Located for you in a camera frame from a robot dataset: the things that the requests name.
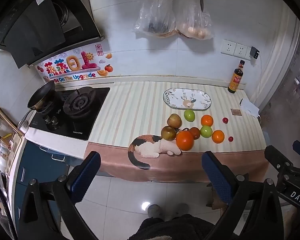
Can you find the cluttered side shelf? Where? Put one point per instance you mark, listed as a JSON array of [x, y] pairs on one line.
[[2, 140]]

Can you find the oval patterned plate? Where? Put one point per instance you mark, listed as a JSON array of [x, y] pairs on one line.
[[187, 99]]

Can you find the person's dark trousers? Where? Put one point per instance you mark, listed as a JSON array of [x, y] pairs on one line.
[[175, 227]]

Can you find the black frying pan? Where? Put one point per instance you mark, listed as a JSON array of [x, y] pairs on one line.
[[41, 93]]

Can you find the small orange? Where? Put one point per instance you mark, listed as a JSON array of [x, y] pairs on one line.
[[206, 120], [218, 136]]

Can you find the person's grey shoe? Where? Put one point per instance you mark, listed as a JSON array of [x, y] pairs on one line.
[[155, 210], [181, 208]]

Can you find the cardboard box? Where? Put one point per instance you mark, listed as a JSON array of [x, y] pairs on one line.
[[215, 201]]

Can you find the green apple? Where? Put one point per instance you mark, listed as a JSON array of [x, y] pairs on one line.
[[206, 131], [189, 115]]

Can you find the blue kitchen cabinet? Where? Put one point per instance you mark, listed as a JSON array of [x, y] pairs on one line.
[[37, 160]]

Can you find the black range hood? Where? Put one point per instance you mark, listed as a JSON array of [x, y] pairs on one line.
[[35, 27]]

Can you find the clear plastic bag dark contents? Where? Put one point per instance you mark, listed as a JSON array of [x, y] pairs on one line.
[[156, 17]]

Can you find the brown square card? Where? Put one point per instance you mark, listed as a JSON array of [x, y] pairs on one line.
[[235, 112]]

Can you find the reddish brown fruit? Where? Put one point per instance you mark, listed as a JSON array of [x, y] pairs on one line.
[[195, 133]]

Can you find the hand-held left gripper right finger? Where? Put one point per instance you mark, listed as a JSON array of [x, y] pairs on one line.
[[215, 175]]

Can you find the yellow brown pear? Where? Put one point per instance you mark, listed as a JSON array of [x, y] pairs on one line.
[[174, 120]]

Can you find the large orange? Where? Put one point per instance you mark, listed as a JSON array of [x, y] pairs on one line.
[[184, 140]]

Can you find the black charger plug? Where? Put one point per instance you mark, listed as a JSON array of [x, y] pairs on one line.
[[254, 53]]

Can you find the dark sauce bottle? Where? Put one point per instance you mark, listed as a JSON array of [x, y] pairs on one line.
[[235, 80]]

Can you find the colourful wall sticker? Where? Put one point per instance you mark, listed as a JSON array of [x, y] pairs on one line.
[[70, 66]]

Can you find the white wall socket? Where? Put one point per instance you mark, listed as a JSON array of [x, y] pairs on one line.
[[228, 47], [241, 50]]

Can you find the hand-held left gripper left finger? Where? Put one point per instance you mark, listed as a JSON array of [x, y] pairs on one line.
[[87, 175]]

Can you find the clear plastic bag pale contents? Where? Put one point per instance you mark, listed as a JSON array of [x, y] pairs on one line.
[[193, 25]]

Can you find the red cherry tomato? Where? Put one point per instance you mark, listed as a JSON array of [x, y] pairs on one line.
[[225, 120], [230, 138]]

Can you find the black gas stove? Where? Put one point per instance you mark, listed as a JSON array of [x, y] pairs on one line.
[[75, 115]]

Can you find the white paper sheet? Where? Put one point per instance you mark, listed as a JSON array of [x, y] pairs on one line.
[[250, 108]]

